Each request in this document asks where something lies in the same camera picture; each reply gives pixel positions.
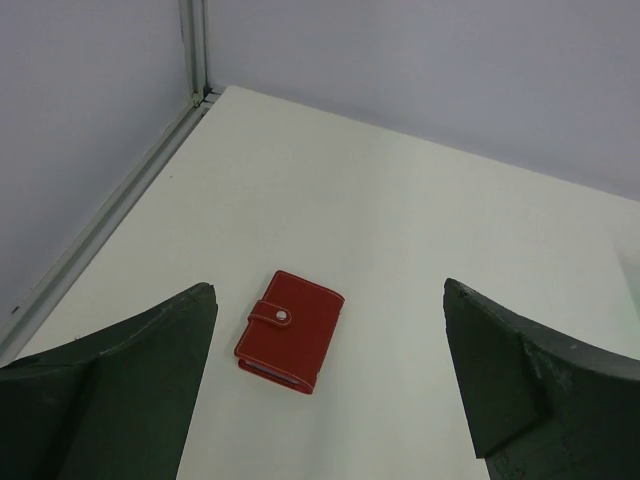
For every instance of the aluminium frame rail left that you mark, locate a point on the aluminium frame rail left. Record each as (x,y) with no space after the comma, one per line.
(96,97)

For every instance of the red leather card holder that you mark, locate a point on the red leather card holder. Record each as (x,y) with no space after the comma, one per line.
(289,331)

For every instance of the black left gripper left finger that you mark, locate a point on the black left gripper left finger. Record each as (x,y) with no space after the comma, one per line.
(115,404)

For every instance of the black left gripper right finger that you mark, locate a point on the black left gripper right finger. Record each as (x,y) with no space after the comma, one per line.
(540,404)

